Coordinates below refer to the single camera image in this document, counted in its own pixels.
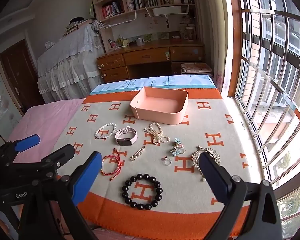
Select silver leaf brooch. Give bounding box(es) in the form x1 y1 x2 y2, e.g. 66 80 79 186
191 146 222 183

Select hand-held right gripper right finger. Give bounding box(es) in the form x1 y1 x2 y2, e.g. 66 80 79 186
199 151 283 240

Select orange and beige blanket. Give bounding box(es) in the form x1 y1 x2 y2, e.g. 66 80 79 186
55 87 263 233

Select stack of large books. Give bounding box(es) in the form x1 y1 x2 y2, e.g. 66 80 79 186
180 62 213 76

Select glass jars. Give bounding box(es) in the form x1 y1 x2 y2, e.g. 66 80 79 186
178 22 197 41

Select red string bracelet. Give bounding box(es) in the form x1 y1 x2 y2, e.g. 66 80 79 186
101 148 126 181

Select pearl bow strand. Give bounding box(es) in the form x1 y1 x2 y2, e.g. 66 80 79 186
143 122 170 145

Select pink smart watch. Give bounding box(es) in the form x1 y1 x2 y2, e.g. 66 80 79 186
114 125 138 146

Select white oblong tray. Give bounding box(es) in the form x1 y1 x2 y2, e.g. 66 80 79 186
152 5 183 16

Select white lace furniture cover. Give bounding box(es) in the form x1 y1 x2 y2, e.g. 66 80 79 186
37 19 106 103

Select pink storage box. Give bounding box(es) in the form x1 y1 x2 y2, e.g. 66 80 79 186
130 86 189 125

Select wooden desk with drawers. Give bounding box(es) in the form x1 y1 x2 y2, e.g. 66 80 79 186
97 39 206 83

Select white wire basket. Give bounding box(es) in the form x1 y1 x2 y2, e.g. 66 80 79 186
99 9 137 28
144 3 191 18

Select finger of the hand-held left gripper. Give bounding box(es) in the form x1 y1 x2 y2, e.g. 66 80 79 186
11 144 76 180
0 134 41 166

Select metal window grille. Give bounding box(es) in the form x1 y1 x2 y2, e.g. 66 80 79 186
234 0 300 240

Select row of red books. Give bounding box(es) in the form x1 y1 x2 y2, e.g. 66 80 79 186
101 2 124 19

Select silver pin brooch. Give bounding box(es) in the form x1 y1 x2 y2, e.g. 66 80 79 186
129 146 146 162

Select beige curtain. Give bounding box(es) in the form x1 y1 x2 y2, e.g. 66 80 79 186
190 0 243 98

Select pink bed sheet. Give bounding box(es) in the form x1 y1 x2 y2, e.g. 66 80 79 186
4 99 86 173

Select pile of books and hat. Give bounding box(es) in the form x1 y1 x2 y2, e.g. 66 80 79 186
62 17 94 37

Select black bead bracelet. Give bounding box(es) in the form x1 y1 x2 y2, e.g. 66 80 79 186
121 174 163 211

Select white pearl bracelet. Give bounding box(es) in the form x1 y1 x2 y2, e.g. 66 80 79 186
95 122 115 139

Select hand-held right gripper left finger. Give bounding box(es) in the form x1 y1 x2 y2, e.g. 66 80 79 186
19 151 103 240

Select tree print bed sheet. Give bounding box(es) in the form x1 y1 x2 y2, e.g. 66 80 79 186
89 74 217 96

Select brown wooden door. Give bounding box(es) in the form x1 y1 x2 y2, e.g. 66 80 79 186
0 38 40 117

